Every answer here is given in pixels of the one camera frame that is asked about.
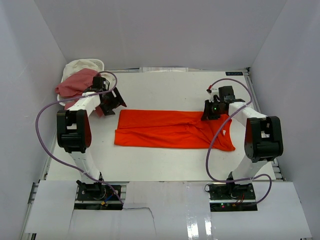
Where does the dark label sticker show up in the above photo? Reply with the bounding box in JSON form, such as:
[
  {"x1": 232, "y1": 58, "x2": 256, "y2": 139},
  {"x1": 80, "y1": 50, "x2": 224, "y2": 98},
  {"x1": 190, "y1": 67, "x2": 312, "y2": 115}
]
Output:
[{"x1": 225, "y1": 71, "x2": 244, "y2": 76}]

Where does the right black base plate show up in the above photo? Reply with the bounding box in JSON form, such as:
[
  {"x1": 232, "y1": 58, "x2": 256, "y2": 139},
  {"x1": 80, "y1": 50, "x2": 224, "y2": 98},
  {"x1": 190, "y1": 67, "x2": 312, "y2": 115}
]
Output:
[{"x1": 204, "y1": 183, "x2": 258, "y2": 213}]

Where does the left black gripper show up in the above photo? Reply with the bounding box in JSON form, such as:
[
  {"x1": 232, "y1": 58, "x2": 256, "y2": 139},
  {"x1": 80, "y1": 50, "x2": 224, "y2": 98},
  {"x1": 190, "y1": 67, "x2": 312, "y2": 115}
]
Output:
[{"x1": 99, "y1": 87, "x2": 126, "y2": 116}]

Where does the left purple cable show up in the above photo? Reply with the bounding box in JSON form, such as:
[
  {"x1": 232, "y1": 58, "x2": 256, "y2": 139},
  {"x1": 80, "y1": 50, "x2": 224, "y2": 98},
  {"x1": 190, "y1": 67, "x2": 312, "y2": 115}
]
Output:
[{"x1": 35, "y1": 70, "x2": 124, "y2": 204}]

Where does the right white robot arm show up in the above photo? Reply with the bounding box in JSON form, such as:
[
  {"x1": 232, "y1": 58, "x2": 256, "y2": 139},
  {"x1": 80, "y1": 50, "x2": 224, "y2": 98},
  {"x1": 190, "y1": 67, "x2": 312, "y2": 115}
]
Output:
[{"x1": 201, "y1": 85, "x2": 284, "y2": 200}]

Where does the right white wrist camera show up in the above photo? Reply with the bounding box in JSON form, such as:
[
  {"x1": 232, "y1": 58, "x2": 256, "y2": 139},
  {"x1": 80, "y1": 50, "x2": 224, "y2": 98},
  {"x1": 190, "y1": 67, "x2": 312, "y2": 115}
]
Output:
[{"x1": 206, "y1": 86, "x2": 220, "y2": 103}]

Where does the white laundry basket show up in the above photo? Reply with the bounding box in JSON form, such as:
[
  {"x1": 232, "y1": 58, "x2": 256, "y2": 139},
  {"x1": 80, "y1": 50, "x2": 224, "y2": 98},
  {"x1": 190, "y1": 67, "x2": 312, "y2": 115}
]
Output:
[{"x1": 56, "y1": 57, "x2": 105, "y2": 106}]

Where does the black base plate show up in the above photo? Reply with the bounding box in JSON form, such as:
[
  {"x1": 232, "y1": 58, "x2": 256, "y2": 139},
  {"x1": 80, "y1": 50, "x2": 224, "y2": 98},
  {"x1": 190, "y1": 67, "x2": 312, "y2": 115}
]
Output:
[
  {"x1": 74, "y1": 183, "x2": 123, "y2": 211},
  {"x1": 204, "y1": 183, "x2": 258, "y2": 213}
]

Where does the cream white t-shirt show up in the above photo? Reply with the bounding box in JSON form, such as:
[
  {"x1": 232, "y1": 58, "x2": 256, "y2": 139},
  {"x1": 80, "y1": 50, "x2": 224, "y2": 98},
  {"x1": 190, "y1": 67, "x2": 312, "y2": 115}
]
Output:
[{"x1": 61, "y1": 58, "x2": 105, "y2": 84}]

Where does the pink t-shirt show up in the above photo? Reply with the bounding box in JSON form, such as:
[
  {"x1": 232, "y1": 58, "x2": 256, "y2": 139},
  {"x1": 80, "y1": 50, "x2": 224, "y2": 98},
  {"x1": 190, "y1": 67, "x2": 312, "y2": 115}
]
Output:
[{"x1": 54, "y1": 67, "x2": 106, "y2": 118}]

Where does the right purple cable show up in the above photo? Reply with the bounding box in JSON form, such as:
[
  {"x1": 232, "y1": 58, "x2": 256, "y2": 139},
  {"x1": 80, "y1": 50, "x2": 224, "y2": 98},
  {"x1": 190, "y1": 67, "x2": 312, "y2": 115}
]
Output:
[{"x1": 205, "y1": 77, "x2": 273, "y2": 205}]

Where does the orange t-shirt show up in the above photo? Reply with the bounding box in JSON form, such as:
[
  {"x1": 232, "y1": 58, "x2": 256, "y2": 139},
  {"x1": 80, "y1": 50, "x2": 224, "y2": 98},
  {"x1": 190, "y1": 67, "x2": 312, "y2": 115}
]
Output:
[{"x1": 114, "y1": 109, "x2": 236, "y2": 152}]

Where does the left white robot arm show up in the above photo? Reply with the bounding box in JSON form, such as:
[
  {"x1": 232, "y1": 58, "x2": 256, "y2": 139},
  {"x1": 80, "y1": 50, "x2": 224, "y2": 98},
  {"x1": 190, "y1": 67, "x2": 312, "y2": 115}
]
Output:
[{"x1": 56, "y1": 72, "x2": 127, "y2": 200}]

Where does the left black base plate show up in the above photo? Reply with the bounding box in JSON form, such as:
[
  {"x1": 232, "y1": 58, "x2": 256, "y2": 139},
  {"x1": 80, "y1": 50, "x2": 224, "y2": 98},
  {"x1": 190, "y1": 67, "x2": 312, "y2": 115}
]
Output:
[{"x1": 74, "y1": 183, "x2": 123, "y2": 211}]

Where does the purple cable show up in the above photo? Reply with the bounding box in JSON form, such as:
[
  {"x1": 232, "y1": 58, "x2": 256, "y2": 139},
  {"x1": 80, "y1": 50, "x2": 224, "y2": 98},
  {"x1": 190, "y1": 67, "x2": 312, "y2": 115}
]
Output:
[
  {"x1": 205, "y1": 77, "x2": 273, "y2": 205},
  {"x1": 35, "y1": 70, "x2": 124, "y2": 204}
]

